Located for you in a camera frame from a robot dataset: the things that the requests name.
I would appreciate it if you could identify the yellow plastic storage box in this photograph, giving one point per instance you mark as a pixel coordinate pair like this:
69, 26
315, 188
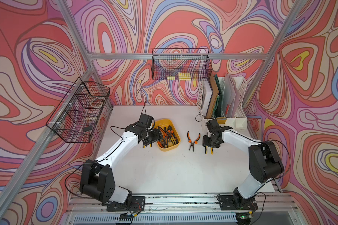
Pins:
164, 123

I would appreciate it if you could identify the yellow black combination pliers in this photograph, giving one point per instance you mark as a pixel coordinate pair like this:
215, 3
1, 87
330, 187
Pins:
209, 150

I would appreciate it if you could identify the orange black pliers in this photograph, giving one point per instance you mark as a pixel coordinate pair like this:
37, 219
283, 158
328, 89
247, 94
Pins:
164, 141

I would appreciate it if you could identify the black wire basket back wall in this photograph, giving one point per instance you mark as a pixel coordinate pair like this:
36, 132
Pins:
171, 61

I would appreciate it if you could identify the pink folder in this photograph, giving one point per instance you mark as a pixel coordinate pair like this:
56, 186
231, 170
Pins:
236, 97

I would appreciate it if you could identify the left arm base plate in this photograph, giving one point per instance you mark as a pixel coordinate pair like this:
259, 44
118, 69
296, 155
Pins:
134, 204

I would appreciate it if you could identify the black wire basket left wall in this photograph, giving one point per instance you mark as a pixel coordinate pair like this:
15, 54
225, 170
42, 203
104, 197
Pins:
76, 118

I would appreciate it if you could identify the orange long nose pliers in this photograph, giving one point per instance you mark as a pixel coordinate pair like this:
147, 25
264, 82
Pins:
192, 141

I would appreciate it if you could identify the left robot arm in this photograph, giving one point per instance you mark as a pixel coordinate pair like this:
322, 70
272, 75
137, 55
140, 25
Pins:
97, 178

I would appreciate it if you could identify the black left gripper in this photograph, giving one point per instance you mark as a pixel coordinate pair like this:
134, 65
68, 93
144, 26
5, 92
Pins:
157, 135

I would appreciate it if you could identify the black wire basket wall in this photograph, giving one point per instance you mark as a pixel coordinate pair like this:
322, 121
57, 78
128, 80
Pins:
171, 61
76, 118

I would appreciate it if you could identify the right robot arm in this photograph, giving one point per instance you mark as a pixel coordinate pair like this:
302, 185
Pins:
265, 163

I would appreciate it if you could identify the white desk organizer file rack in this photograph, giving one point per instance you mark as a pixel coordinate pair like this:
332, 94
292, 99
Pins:
240, 121

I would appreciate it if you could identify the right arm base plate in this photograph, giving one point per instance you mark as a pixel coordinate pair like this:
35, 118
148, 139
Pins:
234, 202

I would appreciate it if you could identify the yellow sticky notes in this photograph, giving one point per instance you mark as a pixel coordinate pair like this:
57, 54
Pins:
181, 76

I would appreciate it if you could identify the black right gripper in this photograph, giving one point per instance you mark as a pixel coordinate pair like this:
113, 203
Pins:
205, 142

